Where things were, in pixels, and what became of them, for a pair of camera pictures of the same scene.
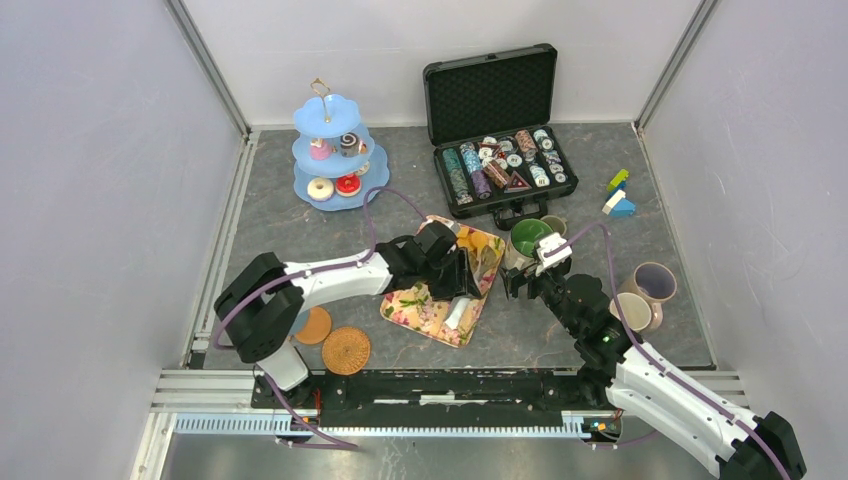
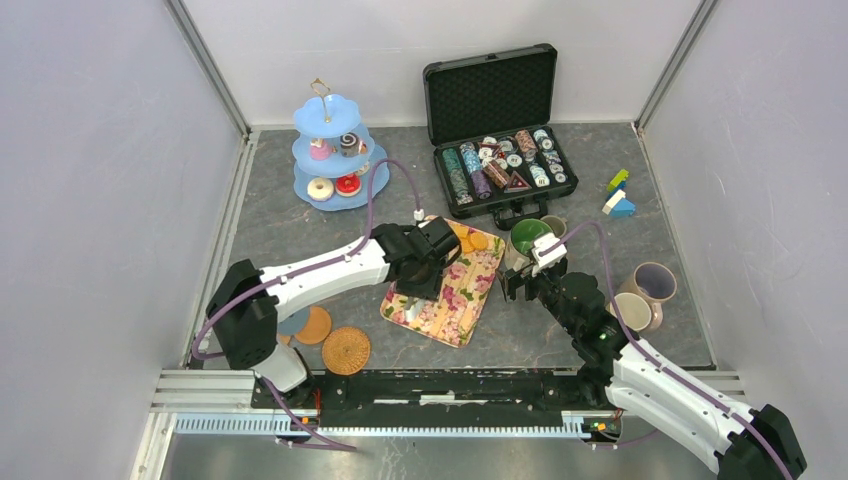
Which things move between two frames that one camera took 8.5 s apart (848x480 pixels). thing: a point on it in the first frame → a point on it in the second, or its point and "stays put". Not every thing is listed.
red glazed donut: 348,185 stays put
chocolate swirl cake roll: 349,144 stays put
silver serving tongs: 487,260 → 413,308
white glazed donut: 320,189 stays put
